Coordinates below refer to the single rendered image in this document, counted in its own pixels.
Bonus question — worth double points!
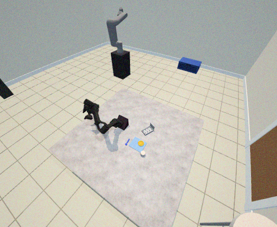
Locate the yellow plate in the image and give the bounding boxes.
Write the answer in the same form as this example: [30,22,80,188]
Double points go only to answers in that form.
[138,140,144,146]

